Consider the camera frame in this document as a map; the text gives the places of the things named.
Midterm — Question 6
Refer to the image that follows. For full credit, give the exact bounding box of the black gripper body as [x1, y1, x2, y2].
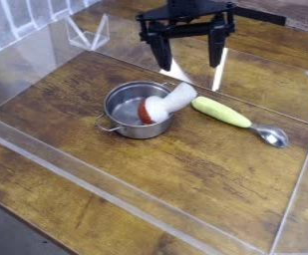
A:
[137, 0, 236, 42]

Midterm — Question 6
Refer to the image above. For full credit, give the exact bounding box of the clear acrylic enclosure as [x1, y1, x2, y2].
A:
[0, 0, 308, 255]

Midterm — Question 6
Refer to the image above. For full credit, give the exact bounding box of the white red plush mushroom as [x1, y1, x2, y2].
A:
[138, 83, 197, 125]

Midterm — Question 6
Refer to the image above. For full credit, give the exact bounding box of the silver metal pot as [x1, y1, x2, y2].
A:
[95, 81, 171, 139]

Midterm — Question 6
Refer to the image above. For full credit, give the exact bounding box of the black bar in background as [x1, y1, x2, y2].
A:
[234, 6, 286, 26]

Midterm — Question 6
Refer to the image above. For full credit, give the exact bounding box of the green handled metal spoon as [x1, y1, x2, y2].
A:
[191, 97, 289, 148]

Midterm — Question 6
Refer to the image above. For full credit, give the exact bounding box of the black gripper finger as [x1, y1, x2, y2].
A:
[208, 25, 226, 68]
[147, 34, 171, 72]

